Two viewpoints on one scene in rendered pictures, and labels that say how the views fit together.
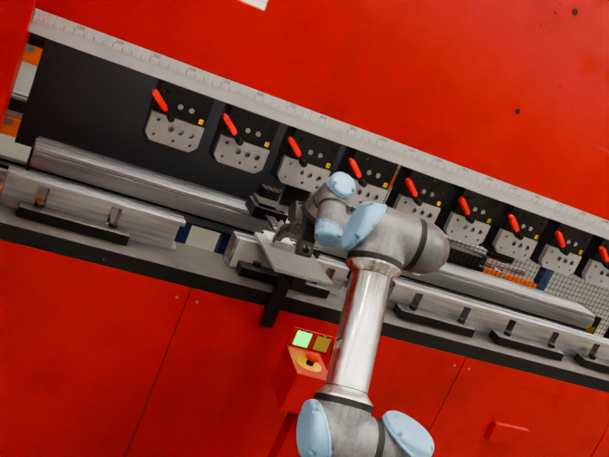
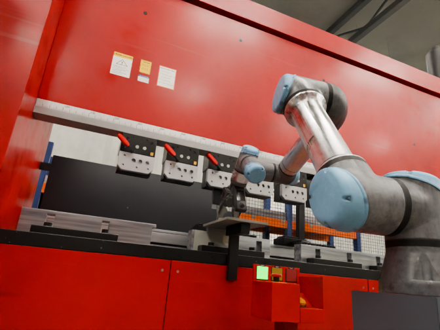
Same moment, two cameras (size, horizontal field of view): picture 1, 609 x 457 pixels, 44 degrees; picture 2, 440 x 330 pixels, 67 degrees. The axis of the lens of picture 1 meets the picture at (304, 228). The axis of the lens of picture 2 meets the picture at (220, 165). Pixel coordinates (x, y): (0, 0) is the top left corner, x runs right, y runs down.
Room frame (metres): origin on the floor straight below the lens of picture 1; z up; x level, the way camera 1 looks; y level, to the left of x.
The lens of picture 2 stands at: (0.68, 0.03, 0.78)
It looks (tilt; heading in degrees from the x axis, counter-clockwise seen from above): 19 degrees up; 2
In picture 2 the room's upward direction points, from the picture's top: 5 degrees clockwise
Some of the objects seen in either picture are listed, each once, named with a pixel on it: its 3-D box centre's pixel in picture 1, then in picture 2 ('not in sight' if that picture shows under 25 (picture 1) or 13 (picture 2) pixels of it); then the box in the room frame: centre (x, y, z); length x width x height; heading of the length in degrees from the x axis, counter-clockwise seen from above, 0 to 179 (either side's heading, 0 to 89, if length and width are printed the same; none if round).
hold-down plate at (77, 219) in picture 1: (73, 223); (75, 234); (1.94, 0.59, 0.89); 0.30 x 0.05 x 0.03; 113
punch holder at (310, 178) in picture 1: (304, 158); (219, 173); (2.22, 0.08, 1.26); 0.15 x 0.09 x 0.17; 113
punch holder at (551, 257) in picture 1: (559, 245); not in sight; (2.61, -0.84, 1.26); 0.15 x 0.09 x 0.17; 113
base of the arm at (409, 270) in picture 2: not in sight; (420, 268); (1.35, -0.35, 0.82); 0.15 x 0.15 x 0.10
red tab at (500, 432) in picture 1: (507, 434); not in sight; (2.49, -0.95, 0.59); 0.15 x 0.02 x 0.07; 113
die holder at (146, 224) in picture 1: (95, 209); (90, 228); (2.01, 0.56, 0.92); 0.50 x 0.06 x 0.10; 113
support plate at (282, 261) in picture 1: (292, 257); (234, 224); (2.09, 0.00, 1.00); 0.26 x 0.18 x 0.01; 23
